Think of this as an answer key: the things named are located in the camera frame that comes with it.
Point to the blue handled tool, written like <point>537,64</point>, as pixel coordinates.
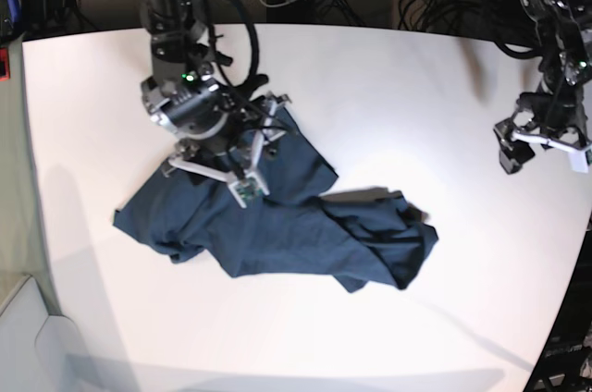
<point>14,11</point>

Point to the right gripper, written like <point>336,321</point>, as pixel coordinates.
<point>210,120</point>

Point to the dark blue t-shirt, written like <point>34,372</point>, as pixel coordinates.
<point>293,230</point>

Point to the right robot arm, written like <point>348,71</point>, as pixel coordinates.
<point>184,53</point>

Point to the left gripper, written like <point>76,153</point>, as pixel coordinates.
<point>560,116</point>

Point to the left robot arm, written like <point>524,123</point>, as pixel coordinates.
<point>563,29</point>

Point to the red clamp at table edge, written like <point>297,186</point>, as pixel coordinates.
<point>4,65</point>

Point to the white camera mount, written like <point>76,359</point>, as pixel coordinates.
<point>244,179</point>
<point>579,152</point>

